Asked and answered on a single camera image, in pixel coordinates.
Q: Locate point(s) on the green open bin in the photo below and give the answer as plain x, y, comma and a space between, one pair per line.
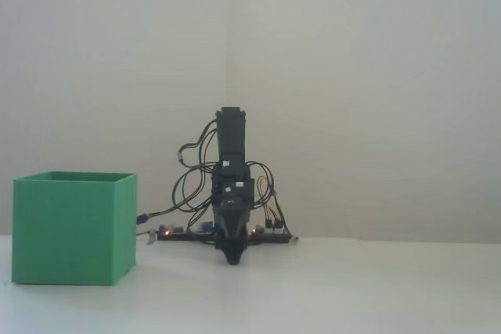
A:
66, 232

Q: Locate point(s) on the small circuit board red LED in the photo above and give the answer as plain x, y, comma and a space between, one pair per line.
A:
256, 229
172, 229

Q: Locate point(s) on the grey metal clamp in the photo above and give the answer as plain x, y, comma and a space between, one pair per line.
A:
151, 237
293, 238

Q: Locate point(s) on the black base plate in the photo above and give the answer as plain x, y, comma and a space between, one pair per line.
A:
270, 238

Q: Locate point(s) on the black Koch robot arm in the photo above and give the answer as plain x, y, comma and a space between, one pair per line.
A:
231, 134

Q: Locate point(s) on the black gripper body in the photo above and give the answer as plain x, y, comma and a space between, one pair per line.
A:
235, 199

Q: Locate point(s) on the blue converter module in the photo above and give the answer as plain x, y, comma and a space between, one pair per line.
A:
206, 227

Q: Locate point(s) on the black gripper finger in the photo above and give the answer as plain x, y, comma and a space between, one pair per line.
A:
240, 236
225, 236

